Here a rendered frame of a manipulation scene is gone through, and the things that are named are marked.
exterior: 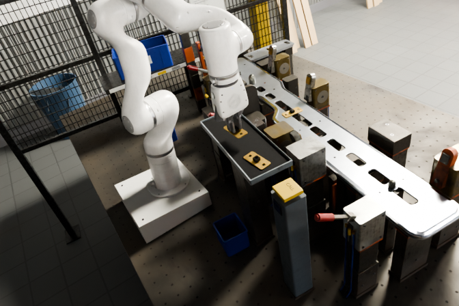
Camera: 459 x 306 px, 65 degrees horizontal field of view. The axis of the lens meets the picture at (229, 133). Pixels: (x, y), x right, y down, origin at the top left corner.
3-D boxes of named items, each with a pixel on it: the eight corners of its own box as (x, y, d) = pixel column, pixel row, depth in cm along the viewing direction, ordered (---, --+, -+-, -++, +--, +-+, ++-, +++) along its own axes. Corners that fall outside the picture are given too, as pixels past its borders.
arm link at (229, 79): (217, 81, 95) (219, 91, 97) (244, 68, 99) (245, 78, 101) (201, 72, 101) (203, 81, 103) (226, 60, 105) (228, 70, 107)
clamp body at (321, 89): (336, 143, 176) (335, 80, 156) (316, 152, 173) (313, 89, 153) (327, 136, 181) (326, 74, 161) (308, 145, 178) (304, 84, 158)
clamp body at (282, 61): (299, 110, 204) (295, 53, 184) (281, 118, 201) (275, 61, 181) (292, 106, 209) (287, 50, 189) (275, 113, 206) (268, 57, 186)
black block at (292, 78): (307, 124, 193) (304, 75, 176) (291, 131, 190) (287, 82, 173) (300, 119, 197) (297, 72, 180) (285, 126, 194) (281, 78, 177)
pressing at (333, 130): (476, 208, 99) (477, 204, 98) (414, 246, 93) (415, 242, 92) (242, 57, 206) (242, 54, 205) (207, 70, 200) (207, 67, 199)
